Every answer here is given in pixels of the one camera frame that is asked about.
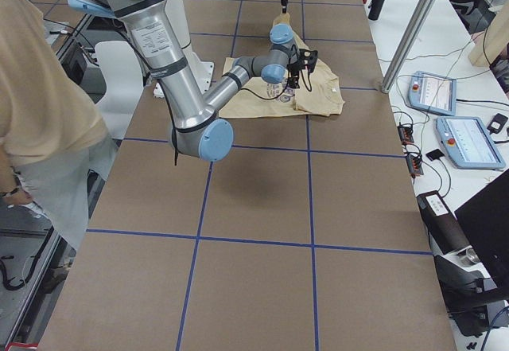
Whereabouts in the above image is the cream long-sleeve printed shirt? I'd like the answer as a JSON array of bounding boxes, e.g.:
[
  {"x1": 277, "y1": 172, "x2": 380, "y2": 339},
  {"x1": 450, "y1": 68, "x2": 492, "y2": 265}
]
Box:
[{"x1": 219, "y1": 13, "x2": 345, "y2": 119}]

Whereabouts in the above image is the black water bottle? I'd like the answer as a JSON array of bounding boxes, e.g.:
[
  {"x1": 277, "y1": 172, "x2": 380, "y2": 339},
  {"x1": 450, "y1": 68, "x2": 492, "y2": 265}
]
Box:
[{"x1": 367, "y1": 0, "x2": 385, "y2": 21}]

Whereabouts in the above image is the far teach pendant tablet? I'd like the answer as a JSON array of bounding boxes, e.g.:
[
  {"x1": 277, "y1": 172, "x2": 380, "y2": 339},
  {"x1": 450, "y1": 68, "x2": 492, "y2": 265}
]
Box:
[{"x1": 407, "y1": 71, "x2": 457, "y2": 116}]

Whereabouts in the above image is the teach pendant tablet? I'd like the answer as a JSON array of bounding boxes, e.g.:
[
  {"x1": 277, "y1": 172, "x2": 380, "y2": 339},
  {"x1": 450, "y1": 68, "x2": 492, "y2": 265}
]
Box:
[
  {"x1": 407, "y1": 71, "x2": 457, "y2": 116},
  {"x1": 434, "y1": 116, "x2": 506, "y2": 170}
]

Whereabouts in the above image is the white plastic chair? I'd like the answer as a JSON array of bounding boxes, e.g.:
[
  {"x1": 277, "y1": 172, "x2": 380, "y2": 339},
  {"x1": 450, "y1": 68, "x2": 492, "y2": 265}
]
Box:
[{"x1": 95, "y1": 41, "x2": 144, "y2": 139}]

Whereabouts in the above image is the near teach pendant tablet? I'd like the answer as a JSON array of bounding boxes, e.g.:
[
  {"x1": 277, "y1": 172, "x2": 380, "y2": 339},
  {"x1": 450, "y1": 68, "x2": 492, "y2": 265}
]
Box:
[{"x1": 434, "y1": 116, "x2": 506, "y2": 170}]

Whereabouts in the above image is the black monitor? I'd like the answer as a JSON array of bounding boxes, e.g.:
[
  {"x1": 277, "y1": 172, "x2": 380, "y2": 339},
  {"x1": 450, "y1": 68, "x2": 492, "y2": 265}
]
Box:
[{"x1": 455, "y1": 172, "x2": 508, "y2": 287}]

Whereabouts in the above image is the person in beige shirt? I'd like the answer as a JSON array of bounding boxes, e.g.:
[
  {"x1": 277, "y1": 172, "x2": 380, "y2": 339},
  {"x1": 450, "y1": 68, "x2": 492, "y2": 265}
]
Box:
[{"x1": 1, "y1": 0, "x2": 118, "y2": 249}]

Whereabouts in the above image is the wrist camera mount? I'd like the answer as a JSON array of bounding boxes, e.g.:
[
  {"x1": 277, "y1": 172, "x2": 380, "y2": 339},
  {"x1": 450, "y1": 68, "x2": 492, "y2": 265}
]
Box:
[{"x1": 298, "y1": 49, "x2": 318, "y2": 73}]

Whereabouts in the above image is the aluminium frame post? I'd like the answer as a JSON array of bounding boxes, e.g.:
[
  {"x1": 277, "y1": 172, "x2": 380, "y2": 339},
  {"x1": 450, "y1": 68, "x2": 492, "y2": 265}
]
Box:
[{"x1": 381, "y1": 0, "x2": 435, "y2": 94}]

